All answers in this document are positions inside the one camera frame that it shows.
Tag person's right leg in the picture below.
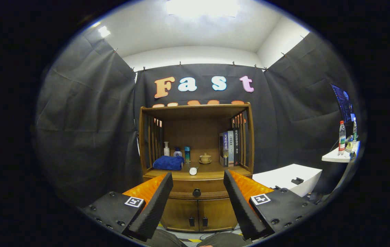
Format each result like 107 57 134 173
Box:
197 232 250 247

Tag black backdrop cloth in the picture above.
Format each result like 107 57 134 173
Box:
35 26 360 206

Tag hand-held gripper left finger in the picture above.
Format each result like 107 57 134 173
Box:
80 172 174 242

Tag large ceiling light panel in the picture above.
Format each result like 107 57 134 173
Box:
166 0 240 17

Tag white box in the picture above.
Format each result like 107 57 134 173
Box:
252 164 323 198

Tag person's left leg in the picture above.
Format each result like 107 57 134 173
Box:
145 228 187 247

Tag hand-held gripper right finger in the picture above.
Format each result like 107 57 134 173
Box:
223 169 319 240

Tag white side shelf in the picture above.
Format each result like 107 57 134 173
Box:
321 141 360 163

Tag black spine book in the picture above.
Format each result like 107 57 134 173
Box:
233 128 241 167

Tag pale spine book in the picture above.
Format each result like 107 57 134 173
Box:
228 130 234 167

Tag dark monitor screen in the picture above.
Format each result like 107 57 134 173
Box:
330 83 355 124

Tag wooden cabinet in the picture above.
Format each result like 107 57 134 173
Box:
139 102 255 233

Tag wooden cabinet door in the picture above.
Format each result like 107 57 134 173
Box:
161 198 199 232
197 198 238 232

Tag person's leg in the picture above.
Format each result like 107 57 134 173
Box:
145 228 187 247
197 232 250 247

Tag wooden drawer with black knob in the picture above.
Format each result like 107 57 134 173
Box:
168 178 231 200

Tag blue folded towel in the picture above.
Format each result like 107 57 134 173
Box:
152 155 185 171

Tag blue spine book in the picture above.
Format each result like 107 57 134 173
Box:
219 131 230 168

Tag wooden countertop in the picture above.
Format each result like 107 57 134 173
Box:
143 161 252 180

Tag red-capped water bottle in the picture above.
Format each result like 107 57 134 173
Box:
338 120 346 156

